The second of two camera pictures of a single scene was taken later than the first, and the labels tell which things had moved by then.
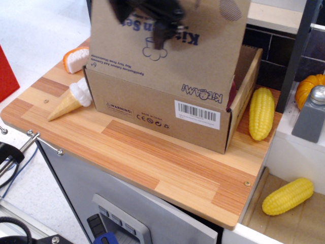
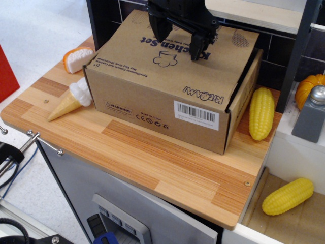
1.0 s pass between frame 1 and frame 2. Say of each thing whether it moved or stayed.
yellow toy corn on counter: stayed
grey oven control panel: stayed
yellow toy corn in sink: stayed
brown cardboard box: moved
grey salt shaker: stayed
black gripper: moved
